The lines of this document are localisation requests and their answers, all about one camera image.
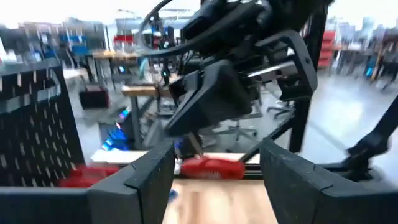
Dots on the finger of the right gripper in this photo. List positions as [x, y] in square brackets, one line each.
[214, 96]
[306, 71]

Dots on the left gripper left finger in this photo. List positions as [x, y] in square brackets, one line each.
[140, 193]

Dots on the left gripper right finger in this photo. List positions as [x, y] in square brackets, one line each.
[295, 193]

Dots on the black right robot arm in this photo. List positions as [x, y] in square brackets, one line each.
[300, 130]

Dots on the red storage bins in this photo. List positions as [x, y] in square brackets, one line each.
[326, 46]

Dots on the office chair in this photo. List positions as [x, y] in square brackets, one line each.
[237, 130]

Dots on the black computer with blue lights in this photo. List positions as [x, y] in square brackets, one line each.
[116, 137]

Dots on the wooden workbench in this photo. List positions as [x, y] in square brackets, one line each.
[140, 91]

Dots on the black metal pegboard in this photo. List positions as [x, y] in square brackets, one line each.
[34, 124]

